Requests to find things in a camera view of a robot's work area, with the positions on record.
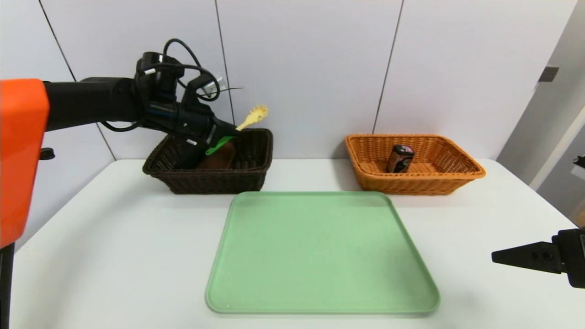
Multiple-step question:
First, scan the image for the brown towel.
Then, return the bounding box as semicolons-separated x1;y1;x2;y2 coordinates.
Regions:
197;139;236;170

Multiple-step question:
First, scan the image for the black left camera cable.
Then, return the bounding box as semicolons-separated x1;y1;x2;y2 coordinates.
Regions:
137;63;221;102

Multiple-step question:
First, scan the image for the thin black left motor cable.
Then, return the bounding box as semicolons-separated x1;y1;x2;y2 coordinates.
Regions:
163;38;202;69

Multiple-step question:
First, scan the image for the white door frame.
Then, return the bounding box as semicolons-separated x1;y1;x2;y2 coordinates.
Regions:
528;103;585;192

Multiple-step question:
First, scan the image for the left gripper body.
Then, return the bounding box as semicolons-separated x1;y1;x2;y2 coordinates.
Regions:
175;102;219;156

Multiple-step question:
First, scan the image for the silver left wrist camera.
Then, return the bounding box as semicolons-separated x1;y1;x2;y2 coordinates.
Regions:
201;75;228;99

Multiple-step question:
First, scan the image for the yellow pasta spoon green handle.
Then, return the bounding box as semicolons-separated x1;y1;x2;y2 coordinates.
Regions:
205;105;269;156

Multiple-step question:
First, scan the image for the green plastic tray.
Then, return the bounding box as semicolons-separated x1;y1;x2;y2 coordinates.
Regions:
206;191;440;315

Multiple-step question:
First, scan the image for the orange wicker basket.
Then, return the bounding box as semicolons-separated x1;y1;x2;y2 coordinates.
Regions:
344;133;486;196

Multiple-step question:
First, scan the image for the black left tagged cable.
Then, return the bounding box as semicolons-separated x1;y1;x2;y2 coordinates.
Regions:
100;120;147;133

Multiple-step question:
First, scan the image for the dark brown wicker basket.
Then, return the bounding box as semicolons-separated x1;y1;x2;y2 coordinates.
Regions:
143;128;274;195

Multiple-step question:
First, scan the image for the small black pink snack box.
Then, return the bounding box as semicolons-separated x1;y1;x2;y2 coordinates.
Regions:
386;144;415;174

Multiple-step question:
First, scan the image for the black left camera bracket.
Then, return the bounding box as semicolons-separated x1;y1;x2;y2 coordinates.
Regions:
183;75;208;110

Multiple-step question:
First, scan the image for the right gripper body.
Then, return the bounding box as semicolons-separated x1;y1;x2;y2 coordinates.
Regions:
551;227;585;289

